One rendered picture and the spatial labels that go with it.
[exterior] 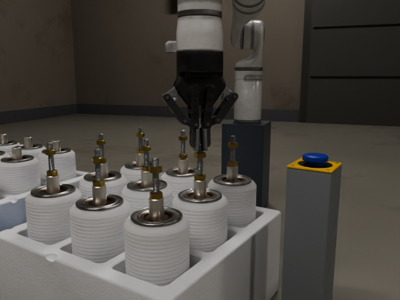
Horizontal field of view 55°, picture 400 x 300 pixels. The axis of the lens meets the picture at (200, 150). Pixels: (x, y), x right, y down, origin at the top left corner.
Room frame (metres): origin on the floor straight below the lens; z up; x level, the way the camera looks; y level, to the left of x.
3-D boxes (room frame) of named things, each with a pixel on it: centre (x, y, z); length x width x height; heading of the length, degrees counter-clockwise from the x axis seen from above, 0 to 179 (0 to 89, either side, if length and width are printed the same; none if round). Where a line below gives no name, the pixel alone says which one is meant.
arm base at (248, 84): (1.29, -0.16, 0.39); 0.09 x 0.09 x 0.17; 70
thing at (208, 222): (0.63, 0.00, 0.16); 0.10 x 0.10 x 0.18
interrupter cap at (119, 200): (0.59, 0.16, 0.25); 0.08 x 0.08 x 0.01
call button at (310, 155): (0.60, -0.19, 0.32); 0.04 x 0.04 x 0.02
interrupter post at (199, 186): (0.63, 0.00, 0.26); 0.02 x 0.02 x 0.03
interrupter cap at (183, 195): (0.63, 0.00, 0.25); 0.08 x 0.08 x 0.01
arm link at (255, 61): (1.29, -0.16, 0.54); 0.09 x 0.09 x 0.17; 85
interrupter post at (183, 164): (0.79, 0.04, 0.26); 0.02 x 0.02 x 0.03
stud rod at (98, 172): (0.59, 0.16, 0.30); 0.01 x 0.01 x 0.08
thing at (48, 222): (0.66, 0.26, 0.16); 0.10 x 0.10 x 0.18
